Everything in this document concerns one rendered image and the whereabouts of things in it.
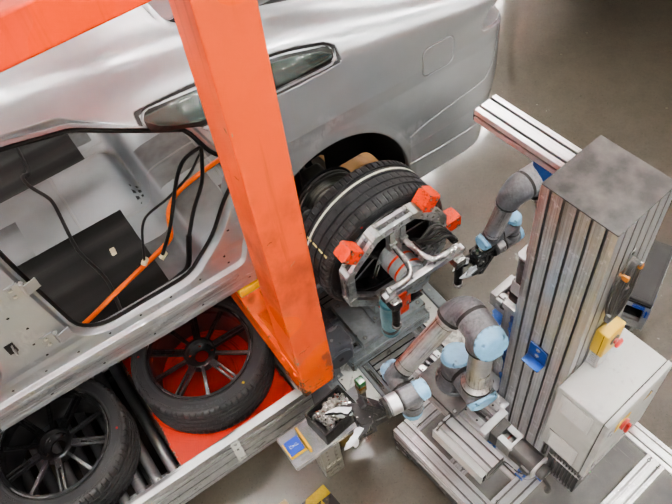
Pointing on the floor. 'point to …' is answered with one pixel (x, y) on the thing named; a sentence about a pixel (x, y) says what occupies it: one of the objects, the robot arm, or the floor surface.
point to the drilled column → (331, 461)
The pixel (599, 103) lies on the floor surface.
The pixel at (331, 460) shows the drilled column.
